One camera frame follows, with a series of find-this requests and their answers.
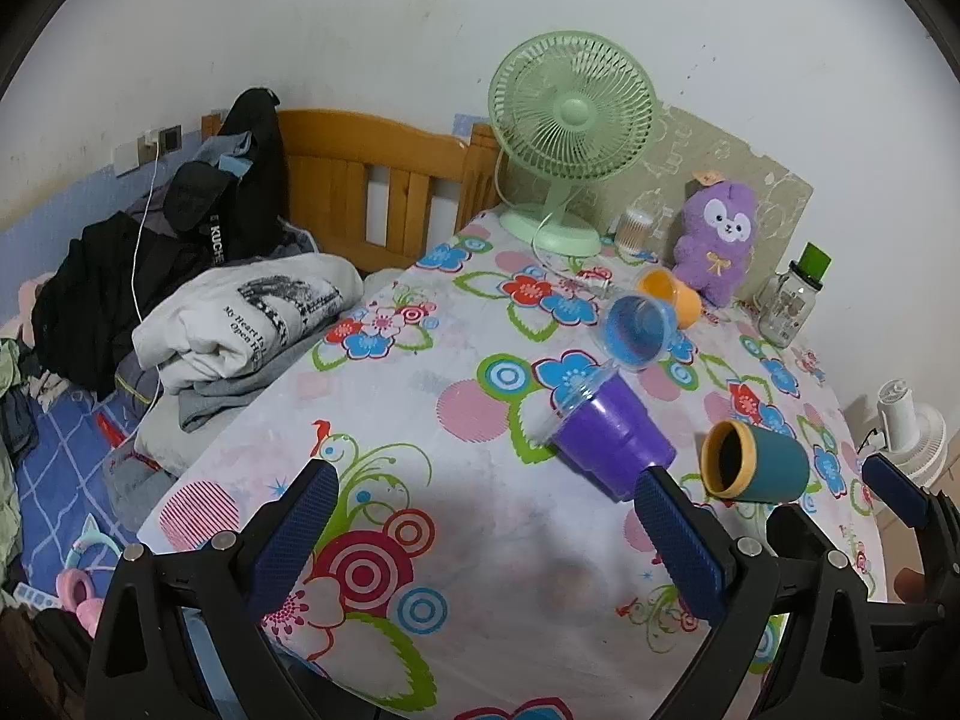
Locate grey folded clothes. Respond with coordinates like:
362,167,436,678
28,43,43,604
105,360,301,533

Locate floral tablecloth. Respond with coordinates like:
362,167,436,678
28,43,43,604
137,206,890,720

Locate black clothes pile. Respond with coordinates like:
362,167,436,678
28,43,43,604
30,211,218,398

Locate purple plush toy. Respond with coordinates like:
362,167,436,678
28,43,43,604
671,178,757,308

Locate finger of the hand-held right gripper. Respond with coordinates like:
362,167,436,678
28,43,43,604
861,454,960,607

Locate green desk fan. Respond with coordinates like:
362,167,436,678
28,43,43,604
487,31,659,259

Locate orange cup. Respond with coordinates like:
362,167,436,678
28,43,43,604
636,267,704,329

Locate purple cup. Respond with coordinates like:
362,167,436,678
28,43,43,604
541,361,677,503

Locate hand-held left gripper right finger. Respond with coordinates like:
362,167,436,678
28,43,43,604
634,465,880,720

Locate beige patterned board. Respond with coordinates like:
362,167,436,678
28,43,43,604
585,103,815,302

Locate blue checked bed sheet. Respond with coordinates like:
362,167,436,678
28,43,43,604
15,382,166,593

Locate wall socket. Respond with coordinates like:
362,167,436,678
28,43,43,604
112,124,185,175

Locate white charging cable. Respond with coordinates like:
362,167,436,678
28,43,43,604
129,136,163,421

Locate pink headphones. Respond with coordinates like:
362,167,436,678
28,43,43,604
56,517,125,627

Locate glass jar with green lid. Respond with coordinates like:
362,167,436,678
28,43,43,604
757,242,832,347

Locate blue jeans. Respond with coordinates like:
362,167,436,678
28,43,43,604
191,131,254,175

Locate blue cup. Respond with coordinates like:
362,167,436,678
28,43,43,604
598,294,674,374

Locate black jacket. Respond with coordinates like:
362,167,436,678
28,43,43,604
163,88,290,267

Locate small clear toothpick container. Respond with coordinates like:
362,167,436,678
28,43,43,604
613,206,661,256

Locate white printed shirt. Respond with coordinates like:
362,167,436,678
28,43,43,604
133,251,365,395

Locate teal cup with yellow rim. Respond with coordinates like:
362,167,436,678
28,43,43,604
700,420,811,503

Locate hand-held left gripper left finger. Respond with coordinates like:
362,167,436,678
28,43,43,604
85,457,342,720

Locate wooden headboard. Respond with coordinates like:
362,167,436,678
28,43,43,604
201,109,502,275

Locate white fan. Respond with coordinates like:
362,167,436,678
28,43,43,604
862,381,952,500

